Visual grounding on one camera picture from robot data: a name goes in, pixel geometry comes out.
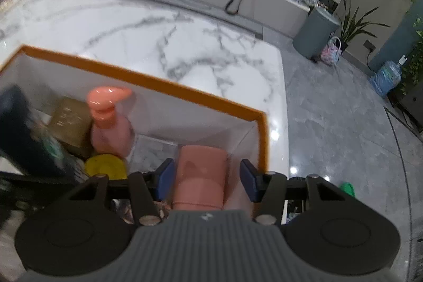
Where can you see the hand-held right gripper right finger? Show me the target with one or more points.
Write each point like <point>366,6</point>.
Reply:
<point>248,181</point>

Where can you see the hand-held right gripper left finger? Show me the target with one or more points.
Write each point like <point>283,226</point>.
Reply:
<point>165,179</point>

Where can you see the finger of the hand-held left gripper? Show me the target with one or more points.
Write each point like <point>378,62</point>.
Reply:
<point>33,179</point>

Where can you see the clear plastic box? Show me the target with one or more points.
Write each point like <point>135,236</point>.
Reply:
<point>155,150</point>

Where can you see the pink plastic cup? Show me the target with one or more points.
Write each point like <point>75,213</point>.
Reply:
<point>201,179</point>

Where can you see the black tube bottle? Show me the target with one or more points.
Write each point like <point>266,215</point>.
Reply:
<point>26,130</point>

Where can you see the yellow tape measure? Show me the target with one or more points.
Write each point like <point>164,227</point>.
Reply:
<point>105,166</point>

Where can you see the gold box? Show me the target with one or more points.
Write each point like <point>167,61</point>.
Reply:
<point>71,123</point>

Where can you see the orange cardboard box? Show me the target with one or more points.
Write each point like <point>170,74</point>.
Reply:
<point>165,86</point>

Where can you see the green slipper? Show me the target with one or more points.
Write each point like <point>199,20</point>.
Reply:
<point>347,188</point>

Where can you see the pastel woven basket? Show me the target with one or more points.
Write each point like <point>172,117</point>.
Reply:
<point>331,52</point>

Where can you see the grey trash bin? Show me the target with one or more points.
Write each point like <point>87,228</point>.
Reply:
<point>315,34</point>

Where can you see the blue water jug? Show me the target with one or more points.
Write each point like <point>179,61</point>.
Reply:
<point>385,78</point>

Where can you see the grey cabinet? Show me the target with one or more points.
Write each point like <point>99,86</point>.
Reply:
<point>411,103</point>

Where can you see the tall potted plant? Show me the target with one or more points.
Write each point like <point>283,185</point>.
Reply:
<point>353,22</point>

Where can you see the leafy plant on cabinet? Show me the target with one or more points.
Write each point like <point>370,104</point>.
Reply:
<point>417,64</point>

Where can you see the wall outlet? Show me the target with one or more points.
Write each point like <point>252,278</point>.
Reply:
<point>369,45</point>

